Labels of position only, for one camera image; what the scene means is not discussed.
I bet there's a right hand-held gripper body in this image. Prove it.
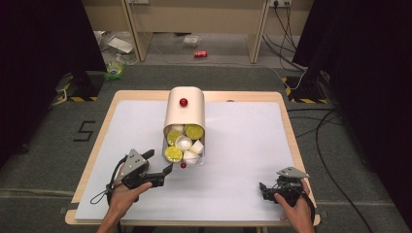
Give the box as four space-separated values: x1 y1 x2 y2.
265 166 311 207

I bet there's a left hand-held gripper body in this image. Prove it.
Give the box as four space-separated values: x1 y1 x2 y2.
120 148 167 191

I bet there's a clear drawer with red knob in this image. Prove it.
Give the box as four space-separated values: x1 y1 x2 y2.
161 123 207 170

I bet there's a cream capsule dispenser box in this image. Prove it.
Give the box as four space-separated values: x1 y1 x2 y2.
162 85 207 131

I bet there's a person's left hand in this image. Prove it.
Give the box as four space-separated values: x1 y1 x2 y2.
106 163 154 212

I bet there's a person's right hand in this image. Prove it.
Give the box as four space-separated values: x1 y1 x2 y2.
273 179 316 233

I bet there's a pile of coffee capsules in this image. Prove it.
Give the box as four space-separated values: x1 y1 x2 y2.
164 123 206 165

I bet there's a white table sheet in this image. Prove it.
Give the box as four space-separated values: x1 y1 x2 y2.
75 99 297 223

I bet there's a wooden table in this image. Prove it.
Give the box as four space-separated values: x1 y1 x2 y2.
64 89 322 228

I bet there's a green bag on floor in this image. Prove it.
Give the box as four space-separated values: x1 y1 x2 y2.
103 52 126 82

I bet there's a stand base with hazard tape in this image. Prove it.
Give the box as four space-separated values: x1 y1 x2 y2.
51 71 105 105
281 75 328 105

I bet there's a clear plastic container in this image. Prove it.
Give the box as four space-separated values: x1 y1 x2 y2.
182 34 202 49

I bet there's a black curtain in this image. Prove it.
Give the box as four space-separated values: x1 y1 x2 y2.
0 0 108 169
292 0 412 224

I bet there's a beige desk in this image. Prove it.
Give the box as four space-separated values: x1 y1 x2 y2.
81 0 315 65

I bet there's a left hand-held gripper cable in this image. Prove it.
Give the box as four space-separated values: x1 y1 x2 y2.
89 155 128 206

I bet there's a hand-held gripper cable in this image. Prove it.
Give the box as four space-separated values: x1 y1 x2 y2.
301 189 317 227
89 155 128 206

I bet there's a right hand-held gripper cable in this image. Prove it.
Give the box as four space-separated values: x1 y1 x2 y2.
301 189 317 227

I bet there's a long black floor cable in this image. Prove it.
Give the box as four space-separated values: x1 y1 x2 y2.
315 108 375 233

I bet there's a thin black floor cable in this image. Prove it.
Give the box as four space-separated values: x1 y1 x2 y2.
286 107 345 139

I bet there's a black power cable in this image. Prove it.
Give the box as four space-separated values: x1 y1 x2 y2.
260 3 308 73

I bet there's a white wall socket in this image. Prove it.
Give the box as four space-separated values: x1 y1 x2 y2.
268 0 292 8

